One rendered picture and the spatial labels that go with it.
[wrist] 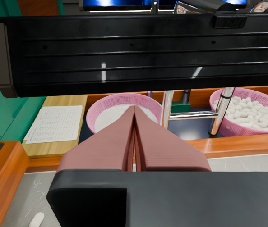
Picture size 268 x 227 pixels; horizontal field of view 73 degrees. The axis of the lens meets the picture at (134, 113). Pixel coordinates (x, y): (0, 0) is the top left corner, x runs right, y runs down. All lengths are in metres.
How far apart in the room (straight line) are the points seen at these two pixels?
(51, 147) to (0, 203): 0.18
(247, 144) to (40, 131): 0.59
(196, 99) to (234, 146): 0.31
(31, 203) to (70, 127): 0.21
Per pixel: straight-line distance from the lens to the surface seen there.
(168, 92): 0.44
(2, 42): 0.23
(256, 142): 0.63
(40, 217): 0.46
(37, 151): 0.55
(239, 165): 0.58
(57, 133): 0.57
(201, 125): 0.76
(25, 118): 0.63
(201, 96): 0.83
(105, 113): 0.69
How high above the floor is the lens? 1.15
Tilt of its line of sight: 38 degrees down
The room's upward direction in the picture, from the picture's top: straight up
